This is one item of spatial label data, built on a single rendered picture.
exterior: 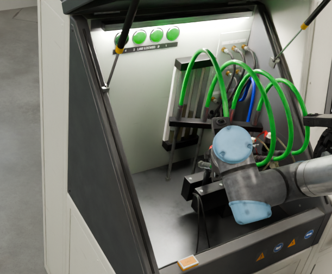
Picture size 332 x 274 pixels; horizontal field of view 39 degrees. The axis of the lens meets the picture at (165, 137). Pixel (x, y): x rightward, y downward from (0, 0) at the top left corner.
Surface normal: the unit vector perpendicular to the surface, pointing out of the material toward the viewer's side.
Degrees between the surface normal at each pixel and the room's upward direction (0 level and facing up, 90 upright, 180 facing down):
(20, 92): 0
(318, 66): 76
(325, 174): 87
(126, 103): 90
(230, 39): 90
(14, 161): 0
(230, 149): 45
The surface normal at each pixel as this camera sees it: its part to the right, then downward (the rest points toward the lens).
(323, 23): 0.52, 0.33
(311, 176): -0.90, 0.08
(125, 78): 0.51, 0.55
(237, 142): -0.05, -0.19
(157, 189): 0.13, -0.81
